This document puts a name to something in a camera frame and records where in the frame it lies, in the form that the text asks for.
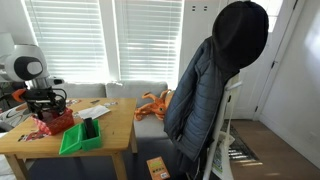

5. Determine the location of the light wooden table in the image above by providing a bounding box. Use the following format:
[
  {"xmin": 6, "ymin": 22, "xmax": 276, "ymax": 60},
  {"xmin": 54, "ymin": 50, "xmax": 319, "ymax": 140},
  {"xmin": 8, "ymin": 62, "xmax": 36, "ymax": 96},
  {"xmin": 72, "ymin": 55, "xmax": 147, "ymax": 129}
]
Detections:
[{"xmin": 0, "ymin": 97, "xmax": 138, "ymax": 180}]

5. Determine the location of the orange flat box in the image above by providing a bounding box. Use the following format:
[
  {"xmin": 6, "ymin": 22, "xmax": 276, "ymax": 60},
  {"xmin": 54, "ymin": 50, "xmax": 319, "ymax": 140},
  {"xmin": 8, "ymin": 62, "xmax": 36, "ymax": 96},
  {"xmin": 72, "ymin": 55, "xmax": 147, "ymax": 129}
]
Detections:
[{"xmin": 146, "ymin": 156, "xmax": 171, "ymax": 180}]

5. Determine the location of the green plastic container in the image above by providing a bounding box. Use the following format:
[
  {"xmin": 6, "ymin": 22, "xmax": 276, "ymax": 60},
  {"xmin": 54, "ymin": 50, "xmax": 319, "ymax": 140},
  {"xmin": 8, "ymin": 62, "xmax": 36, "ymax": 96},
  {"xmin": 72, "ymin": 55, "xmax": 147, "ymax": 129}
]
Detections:
[{"xmin": 58, "ymin": 122, "xmax": 84, "ymax": 156}]

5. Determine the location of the green plastic bin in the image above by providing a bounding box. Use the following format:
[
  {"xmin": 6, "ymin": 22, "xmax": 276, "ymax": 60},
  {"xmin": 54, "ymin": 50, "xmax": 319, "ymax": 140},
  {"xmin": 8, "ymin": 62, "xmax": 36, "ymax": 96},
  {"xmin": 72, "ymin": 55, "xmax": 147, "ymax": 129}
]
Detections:
[{"xmin": 79, "ymin": 118, "xmax": 103, "ymax": 152}]

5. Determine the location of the colourful printed card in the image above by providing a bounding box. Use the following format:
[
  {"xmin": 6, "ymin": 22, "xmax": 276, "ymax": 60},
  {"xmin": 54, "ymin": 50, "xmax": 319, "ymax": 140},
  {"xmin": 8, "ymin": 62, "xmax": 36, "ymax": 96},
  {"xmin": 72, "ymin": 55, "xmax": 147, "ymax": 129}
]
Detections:
[{"xmin": 17, "ymin": 129, "xmax": 48, "ymax": 143}]

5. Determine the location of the red woven basket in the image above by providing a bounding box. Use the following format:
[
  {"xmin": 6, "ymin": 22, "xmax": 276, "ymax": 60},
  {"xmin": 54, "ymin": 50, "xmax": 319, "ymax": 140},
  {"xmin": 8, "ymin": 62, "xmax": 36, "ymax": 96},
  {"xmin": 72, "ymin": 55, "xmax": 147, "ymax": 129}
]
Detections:
[{"xmin": 31, "ymin": 107, "xmax": 75, "ymax": 136}]

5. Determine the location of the orange cable strap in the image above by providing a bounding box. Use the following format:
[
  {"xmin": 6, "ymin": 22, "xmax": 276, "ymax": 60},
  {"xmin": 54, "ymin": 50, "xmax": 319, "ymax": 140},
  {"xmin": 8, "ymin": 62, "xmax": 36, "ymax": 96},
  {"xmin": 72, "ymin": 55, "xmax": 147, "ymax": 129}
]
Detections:
[{"xmin": 11, "ymin": 87, "xmax": 28, "ymax": 103}]

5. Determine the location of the striped doormat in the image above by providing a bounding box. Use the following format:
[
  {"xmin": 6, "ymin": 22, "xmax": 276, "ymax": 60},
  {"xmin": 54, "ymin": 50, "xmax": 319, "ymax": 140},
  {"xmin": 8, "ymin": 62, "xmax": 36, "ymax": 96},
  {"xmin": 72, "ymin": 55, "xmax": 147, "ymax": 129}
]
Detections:
[{"xmin": 222, "ymin": 119, "xmax": 263, "ymax": 165}]

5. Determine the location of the grey fabric sofa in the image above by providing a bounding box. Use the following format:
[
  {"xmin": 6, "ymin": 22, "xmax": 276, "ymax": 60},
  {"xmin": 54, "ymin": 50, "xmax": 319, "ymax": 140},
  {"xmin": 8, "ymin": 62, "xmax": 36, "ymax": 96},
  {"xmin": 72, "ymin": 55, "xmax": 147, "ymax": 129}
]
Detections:
[{"xmin": 53, "ymin": 80, "xmax": 169, "ymax": 139}]

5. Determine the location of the blue-grey puffer jacket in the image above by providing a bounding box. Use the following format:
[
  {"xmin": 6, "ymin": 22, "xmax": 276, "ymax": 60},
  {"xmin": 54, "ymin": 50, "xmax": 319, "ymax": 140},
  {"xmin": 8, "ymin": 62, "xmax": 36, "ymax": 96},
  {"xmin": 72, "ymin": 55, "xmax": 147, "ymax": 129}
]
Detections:
[{"xmin": 163, "ymin": 35, "xmax": 242, "ymax": 172}]

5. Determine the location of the white black patterned board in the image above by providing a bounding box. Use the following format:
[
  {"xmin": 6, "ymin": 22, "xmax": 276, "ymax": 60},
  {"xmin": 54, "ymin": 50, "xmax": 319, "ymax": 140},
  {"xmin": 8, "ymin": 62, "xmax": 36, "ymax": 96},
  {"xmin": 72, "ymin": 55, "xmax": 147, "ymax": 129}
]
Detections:
[{"xmin": 0, "ymin": 102, "xmax": 35, "ymax": 130}]

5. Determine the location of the black cylindrical object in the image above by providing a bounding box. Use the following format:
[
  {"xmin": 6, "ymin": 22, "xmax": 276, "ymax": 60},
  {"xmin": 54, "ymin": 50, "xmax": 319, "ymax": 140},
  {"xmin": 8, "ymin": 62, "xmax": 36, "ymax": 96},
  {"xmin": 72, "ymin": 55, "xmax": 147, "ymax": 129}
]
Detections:
[{"xmin": 83, "ymin": 117, "xmax": 98, "ymax": 140}]

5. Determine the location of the white door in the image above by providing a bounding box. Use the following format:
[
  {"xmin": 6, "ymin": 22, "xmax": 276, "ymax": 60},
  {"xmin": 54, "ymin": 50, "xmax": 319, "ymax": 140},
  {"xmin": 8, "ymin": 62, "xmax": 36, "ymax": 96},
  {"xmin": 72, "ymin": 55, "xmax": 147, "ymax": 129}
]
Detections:
[{"xmin": 229, "ymin": 0, "xmax": 302, "ymax": 122}]

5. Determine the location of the black hat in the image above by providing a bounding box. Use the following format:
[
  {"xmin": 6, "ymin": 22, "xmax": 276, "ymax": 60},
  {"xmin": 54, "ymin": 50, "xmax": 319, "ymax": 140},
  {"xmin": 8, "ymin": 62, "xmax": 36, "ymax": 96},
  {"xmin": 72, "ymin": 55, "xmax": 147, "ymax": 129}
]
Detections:
[{"xmin": 211, "ymin": 0, "xmax": 270, "ymax": 72}]

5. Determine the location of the orange octopus plush toy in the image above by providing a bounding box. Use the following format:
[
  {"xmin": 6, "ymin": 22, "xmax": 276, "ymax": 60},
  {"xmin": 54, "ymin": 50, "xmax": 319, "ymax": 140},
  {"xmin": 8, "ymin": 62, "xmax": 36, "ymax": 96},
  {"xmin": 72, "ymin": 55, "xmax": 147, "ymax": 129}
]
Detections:
[{"xmin": 133, "ymin": 88, "xmax": 175, "ymax": 122}]

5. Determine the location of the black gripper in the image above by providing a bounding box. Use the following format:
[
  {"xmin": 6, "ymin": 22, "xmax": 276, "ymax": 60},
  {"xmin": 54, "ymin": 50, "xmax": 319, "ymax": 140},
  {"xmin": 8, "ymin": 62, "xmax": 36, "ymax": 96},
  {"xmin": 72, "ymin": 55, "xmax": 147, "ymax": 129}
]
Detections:
[{"xmin": 22, "ymin": 87, "xmax": 68, "ymax": 122}]

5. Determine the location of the dark blue rug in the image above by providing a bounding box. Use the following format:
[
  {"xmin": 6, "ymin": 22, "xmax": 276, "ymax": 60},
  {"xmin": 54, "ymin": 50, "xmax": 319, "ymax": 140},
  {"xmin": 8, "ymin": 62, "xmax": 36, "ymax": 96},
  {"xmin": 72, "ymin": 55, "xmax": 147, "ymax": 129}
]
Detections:
[{"xmin": 28, "ymin": 136, "xmax": 188, "ymax": 180}]

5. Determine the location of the white window blind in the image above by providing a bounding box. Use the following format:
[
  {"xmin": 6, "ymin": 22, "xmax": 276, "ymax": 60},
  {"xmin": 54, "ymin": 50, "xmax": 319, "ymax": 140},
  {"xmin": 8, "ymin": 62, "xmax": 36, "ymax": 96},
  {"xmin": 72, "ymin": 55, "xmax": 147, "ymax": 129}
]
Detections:
[
  {"xmin": 21, "ymin": 0, "xmax": 110, "ymax": 83},
  {"xmin": 114, "ymin": 0, "xmax": 185, "ymax": 83}
]

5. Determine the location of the white tote bag green print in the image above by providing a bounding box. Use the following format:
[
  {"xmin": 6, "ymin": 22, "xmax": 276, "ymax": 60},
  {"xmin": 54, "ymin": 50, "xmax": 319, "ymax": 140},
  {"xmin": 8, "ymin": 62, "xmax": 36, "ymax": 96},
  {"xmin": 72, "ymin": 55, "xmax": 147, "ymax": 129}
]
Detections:
[{"xmin": 211, "ymin": 131, "xmax": 236, "ymax": 180}]

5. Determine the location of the white kitchen paper sheet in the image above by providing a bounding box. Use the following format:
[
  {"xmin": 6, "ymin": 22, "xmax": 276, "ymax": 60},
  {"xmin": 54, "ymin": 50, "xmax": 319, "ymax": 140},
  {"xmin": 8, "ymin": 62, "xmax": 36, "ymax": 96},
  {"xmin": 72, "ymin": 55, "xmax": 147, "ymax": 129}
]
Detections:
[{"xmin": 76, "ymin": 104, "xmax": 111, "ymax": 121}]

